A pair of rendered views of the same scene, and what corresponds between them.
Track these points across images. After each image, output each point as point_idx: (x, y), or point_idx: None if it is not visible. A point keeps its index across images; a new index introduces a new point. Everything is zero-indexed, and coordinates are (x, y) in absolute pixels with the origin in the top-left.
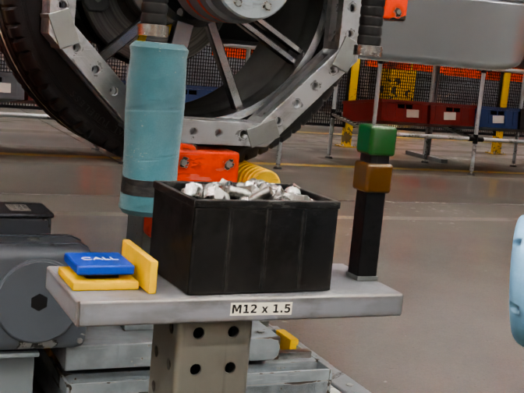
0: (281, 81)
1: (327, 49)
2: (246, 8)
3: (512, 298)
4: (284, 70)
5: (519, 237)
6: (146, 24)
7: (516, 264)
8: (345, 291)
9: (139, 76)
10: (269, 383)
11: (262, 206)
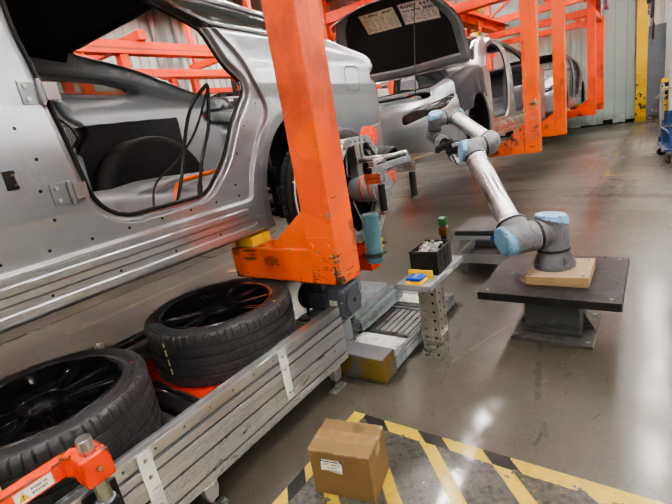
0: (369, 210)
1: None
2: (388, 196)
3: (510, 246)
4: (366, 206)
5: (506, 233)
6: (386, 211)
7: (509, 239)
8: (454, 260)
9: (371, 225)
10: (392, 296)
11: (443, 247)
